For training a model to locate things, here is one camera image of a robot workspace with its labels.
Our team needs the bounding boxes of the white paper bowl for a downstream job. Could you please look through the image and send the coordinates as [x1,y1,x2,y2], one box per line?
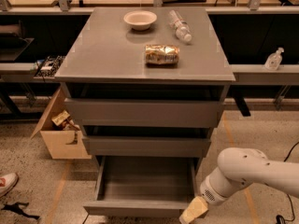
[123,10,157,31]

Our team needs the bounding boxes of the black pedal cable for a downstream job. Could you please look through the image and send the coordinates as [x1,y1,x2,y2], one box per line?
[275,141,299,224]

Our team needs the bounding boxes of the grey drawer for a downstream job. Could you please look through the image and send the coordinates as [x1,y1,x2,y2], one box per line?
[84,156,197,217]
[64,98,223,128]
[82,126,211,158]

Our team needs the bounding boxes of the grey top drawer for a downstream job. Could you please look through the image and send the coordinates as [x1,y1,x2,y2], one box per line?
[64,98,223,128]

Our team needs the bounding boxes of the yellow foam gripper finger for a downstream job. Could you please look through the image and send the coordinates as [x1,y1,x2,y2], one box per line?
[179,196,208,224]

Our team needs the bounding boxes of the white sneaker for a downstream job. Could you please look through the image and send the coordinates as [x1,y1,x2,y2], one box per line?
[0,173,19,198]

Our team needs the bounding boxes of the cardboard box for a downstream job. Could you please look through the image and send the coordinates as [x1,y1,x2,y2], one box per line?
[31,88,92,160]

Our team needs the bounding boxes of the grey middle drawer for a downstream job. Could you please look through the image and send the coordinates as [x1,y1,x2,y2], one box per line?
[82,126,211,158]

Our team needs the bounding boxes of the snack bag in box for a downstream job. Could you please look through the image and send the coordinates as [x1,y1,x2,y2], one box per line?
[51,110,70,126]

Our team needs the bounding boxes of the grey drawer cabinet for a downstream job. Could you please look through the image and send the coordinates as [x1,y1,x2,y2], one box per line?
[54,7,236,173]

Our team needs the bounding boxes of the crushed gold snack bag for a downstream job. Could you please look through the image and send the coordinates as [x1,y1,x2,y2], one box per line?
[145,45,179,64]

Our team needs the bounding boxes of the clear plastic water bottle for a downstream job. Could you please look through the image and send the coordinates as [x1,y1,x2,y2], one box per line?
[168,10,192,43]

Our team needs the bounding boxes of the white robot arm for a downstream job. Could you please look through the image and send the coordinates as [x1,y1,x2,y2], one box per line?
[179,147,299,224]

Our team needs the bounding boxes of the grey bottom drawer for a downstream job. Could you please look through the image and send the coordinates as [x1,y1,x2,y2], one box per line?
[84,156,197,217]

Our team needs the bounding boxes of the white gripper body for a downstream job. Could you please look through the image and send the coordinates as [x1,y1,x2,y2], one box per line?
[200,168,247,205]

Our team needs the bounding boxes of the black object on floor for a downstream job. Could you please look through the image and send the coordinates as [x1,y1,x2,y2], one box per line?
[1,202,40,220]

